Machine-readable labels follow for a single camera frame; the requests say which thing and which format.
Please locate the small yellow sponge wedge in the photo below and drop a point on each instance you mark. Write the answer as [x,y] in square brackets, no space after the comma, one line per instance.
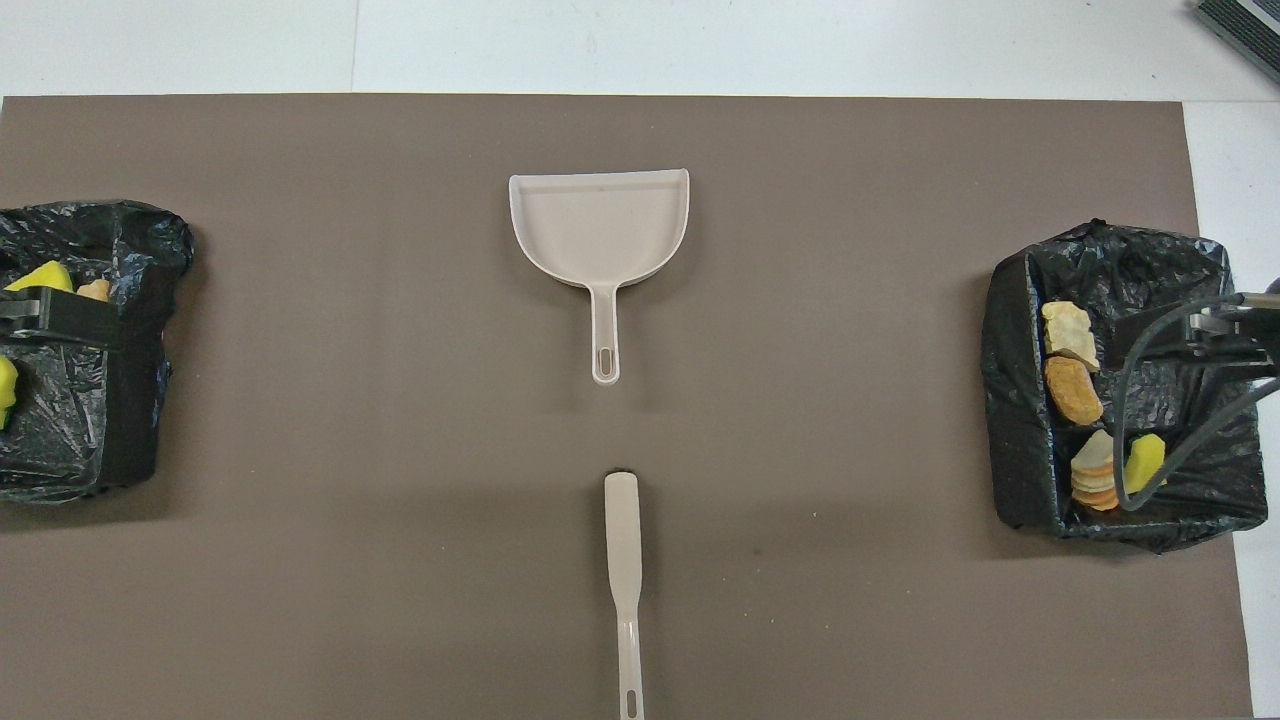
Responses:
[1143,460]

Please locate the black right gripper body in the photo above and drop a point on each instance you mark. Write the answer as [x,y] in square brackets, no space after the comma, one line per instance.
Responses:
[1235,342]

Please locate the beige hand brush black bristles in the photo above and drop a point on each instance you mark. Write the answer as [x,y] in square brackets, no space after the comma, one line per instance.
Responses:
[622,540]

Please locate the round brown bread roll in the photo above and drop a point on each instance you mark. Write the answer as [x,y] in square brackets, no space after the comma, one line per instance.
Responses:
[1073,392]

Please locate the striped bread chunk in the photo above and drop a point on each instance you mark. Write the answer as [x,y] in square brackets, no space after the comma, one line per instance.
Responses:
[1092,475]

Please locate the green and yellow sponge piece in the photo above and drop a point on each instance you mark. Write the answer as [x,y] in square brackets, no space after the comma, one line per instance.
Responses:
[5,390]

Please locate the beige plastic dustpan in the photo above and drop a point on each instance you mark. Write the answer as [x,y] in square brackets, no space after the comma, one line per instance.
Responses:
[600,225]

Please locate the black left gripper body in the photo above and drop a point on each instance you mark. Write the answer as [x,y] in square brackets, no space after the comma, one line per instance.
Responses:
[18,315]

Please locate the bin with black trash bag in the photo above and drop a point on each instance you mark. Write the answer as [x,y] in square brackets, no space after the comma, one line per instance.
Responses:
[100,420]
[1190,260]

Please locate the brown table mat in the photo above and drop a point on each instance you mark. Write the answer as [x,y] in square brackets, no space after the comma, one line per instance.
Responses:
[640,600]

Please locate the pale bread piece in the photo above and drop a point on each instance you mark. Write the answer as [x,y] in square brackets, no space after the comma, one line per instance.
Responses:
[96,290]

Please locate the dark ribbed device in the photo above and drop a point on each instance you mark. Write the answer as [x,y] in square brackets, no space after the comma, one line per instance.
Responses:
[1250,30]

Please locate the striped croissant piece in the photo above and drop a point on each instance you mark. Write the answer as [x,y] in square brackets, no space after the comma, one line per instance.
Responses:
[1068,332]

